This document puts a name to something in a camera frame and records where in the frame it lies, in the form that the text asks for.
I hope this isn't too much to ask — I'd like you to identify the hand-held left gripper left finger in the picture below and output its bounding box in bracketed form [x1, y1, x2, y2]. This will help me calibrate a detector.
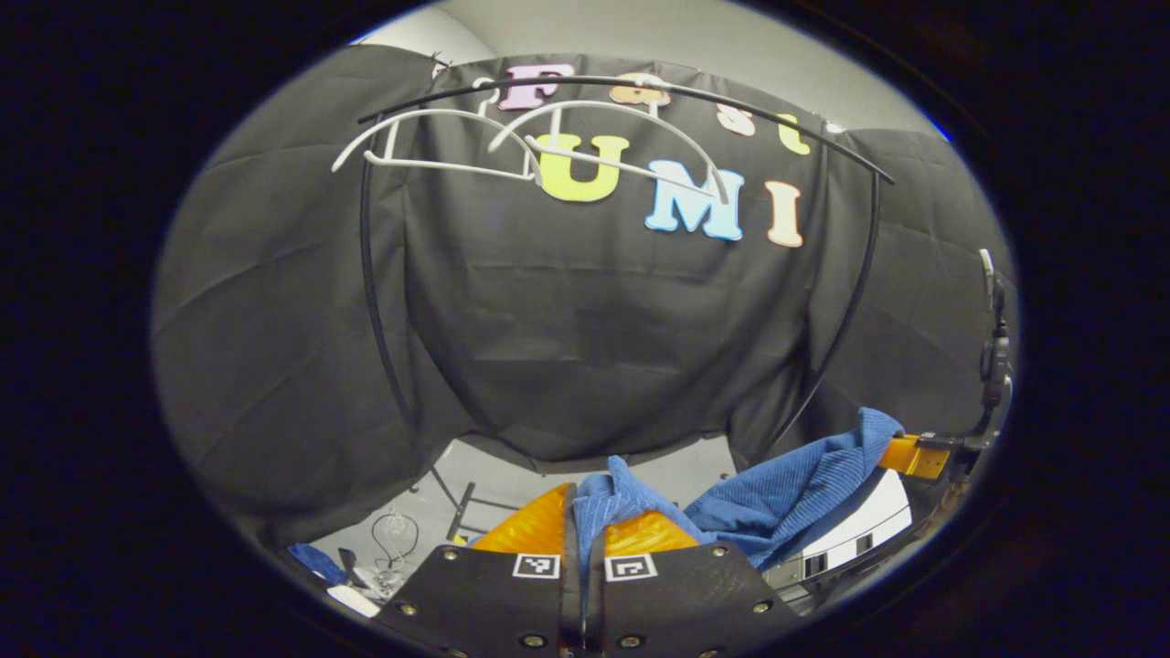
[375, 483, 583, 658]

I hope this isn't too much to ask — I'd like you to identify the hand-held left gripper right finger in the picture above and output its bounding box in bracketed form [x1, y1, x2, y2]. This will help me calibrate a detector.
[585, 512, 805, 658]

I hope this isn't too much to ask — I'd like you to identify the blue corduroy jacket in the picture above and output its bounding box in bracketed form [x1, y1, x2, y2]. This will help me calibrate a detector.
[571, 407, 906, 572]

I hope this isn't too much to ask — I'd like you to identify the black metal clothes rack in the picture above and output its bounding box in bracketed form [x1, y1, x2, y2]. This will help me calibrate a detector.
[356, 75, 895, 549]

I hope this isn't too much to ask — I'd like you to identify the white plastic clothes hanger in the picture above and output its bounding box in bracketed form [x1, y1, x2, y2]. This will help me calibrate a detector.
[487, 78, 732, 207]
[331, 78, 543, 186]

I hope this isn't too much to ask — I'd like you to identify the small white flat object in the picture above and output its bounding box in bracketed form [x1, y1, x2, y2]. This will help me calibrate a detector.
[327, 585, 381, 619]

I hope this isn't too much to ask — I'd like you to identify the small blue cloth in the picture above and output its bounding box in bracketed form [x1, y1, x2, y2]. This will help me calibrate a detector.
[288, 544, 348, 586]

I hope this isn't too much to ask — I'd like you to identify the black backdrop cloth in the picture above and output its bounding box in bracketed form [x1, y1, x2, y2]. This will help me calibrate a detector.
[151, 44, 1017, 549]

